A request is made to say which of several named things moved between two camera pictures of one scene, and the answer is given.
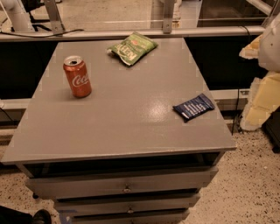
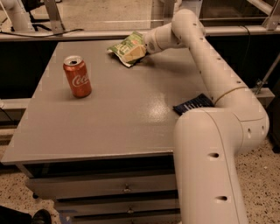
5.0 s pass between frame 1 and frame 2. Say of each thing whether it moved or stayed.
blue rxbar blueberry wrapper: stayed
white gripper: moved
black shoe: stayed
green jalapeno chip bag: stayed
